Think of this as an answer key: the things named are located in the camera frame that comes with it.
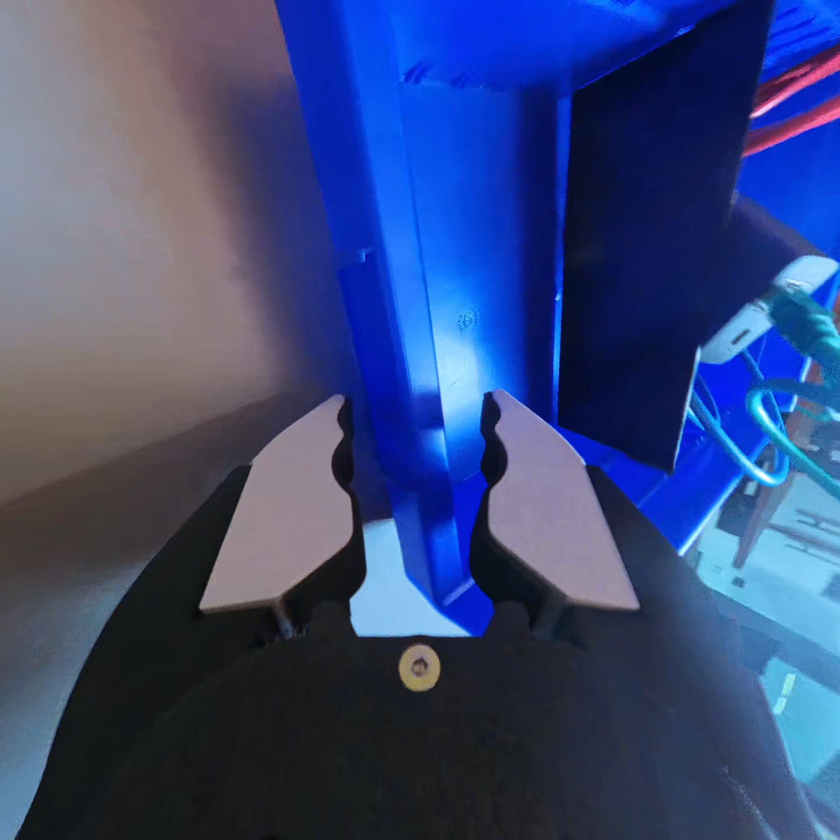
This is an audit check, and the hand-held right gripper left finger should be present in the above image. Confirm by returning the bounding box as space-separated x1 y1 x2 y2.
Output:
197 394 368 635

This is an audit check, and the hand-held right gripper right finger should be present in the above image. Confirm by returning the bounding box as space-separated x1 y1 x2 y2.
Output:
469 389 642 635

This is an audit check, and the white adapter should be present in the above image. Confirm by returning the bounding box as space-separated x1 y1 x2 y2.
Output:
701 255 840 366

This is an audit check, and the dark flat panel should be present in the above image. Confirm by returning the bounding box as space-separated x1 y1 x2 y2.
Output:
556 0 778 473

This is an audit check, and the blue plastic bin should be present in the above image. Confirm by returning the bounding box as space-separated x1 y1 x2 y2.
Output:
272 0 840 621

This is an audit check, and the dark furniture frame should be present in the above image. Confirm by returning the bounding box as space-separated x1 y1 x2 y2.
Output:
718 459 840 588

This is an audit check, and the green ethernet cable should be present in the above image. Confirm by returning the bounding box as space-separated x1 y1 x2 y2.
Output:
768 285 840 500

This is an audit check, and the red ethernet cable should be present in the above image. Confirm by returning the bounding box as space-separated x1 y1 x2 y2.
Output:
742 39 840 158

